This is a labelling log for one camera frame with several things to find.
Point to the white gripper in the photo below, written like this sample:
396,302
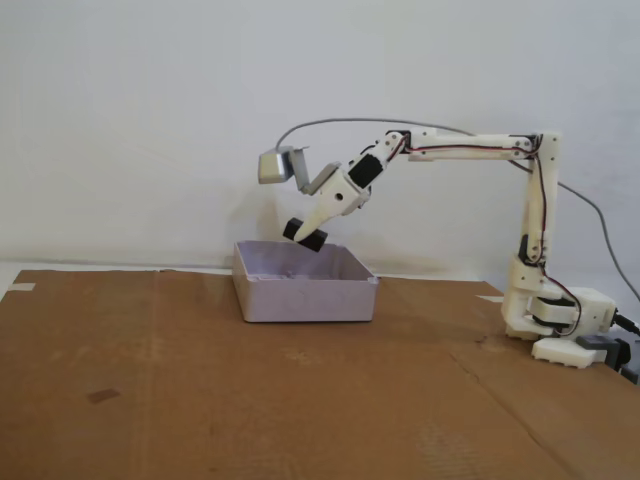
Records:
336,199

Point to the black rectangular block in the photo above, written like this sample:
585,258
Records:
289,229

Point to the pale plastic open box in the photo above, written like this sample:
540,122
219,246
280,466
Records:
300,300

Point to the brown cardboard sheet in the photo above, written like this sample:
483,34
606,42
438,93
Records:
200,400

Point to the white tape piece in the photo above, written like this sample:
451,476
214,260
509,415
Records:
22,287

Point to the grey black table clamp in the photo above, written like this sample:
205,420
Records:
597,343

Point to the grey metal camera bracket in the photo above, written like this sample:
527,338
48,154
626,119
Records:
320,180

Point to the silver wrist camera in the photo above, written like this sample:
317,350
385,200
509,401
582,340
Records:
272,167

